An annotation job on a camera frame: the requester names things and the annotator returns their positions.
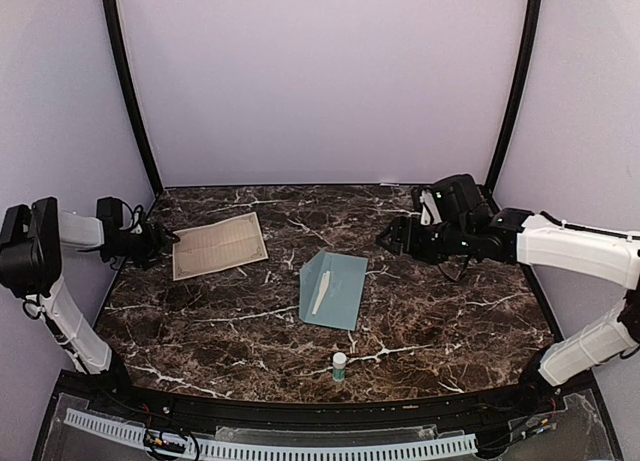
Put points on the left black frame post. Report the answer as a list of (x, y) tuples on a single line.
[(126, 82)]

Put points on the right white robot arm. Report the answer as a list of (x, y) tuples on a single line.
[(456, 219)]

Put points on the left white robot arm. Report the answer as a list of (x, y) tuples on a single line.
[(32, 238)]

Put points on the teal envelope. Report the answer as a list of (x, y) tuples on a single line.
[(340, 307)]

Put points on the white slotted cable duct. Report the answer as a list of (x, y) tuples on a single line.
[(255, 444)]

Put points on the black frame post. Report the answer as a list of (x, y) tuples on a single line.
[(126, 82), (520, 75)]

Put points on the white green glue stick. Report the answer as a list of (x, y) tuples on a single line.
[(339, 361)]

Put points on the beige lined letter paper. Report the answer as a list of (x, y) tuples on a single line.
[(322, 290)]

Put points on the right black frame post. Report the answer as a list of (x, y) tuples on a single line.
[(520, 75)]

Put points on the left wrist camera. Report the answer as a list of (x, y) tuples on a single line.
[(137, 218)]

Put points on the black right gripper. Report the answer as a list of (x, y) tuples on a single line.
[(400, 224)]

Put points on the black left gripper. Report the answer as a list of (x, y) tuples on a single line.
[(154, 244)]

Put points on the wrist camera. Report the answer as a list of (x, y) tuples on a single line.
[(424, 203), (137, 218)]

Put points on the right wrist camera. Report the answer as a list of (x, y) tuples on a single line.
[(424, 203)]

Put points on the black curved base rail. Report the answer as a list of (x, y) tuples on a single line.
[(490, 410)]

